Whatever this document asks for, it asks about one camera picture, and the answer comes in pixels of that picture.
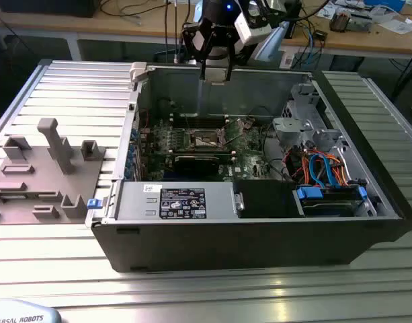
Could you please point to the pale grey case latch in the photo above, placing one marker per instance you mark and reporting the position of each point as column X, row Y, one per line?
column 138, row 70

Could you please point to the pale blue teach pendant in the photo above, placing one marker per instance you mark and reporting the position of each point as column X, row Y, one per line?
column 24, row 313

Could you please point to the white printed card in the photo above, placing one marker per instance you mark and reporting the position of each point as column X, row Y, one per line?
column 288, row 60

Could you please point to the black upright box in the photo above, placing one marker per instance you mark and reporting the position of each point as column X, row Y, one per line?
column 294, row 32

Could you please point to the grey parts rack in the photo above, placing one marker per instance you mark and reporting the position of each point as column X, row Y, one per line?
column 41, row 181

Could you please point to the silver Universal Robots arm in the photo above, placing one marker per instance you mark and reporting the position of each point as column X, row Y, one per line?
column 271, row 43

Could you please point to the black open PC case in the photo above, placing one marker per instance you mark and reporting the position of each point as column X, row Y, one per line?
column 226, row 245

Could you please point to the green motherboard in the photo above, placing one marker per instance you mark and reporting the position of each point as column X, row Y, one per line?
column 246, row 158

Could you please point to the CPU socket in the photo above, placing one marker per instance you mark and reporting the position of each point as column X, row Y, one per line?
column 202, row 143

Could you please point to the wooden desk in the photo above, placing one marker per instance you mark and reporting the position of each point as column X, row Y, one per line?
column 131, row 28

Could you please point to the black drive bay cover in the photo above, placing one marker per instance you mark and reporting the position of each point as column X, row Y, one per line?
column 262, row 198

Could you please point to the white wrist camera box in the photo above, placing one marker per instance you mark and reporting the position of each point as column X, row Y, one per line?
column 251, row 33

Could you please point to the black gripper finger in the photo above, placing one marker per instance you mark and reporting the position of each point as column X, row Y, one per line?
column 188, row 40
column 231, row 50

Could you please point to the hard disk in blue carrier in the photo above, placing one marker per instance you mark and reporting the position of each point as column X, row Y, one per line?
column 326, row 202

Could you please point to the copper coil cooler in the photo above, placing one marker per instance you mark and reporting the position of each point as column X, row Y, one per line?
column 340, row 22

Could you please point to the silver power supply with label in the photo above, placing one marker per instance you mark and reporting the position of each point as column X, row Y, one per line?
column 138, row 202

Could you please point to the black RAM slot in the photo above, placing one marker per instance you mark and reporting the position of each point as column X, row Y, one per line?
column 192, row 119
column 192, row 125

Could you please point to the silver CPU plate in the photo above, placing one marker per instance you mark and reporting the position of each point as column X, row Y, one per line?
column 215, row 80

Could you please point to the silver metal disk bay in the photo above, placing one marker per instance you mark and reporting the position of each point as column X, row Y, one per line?
column 289, row 128

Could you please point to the grey device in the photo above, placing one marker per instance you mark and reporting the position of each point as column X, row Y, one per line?
column 360, row 23

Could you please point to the black graphics card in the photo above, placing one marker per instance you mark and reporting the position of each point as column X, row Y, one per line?
column 195, row 165

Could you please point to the small black device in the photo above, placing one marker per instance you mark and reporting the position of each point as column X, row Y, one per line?
column 321, row 35

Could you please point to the blue box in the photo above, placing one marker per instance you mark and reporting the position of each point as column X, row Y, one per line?
column 385, row 4

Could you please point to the white papers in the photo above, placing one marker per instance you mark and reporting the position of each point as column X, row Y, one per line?
column 399, row 26

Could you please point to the blue case latch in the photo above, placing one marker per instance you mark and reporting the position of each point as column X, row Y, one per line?
column 93, row 204

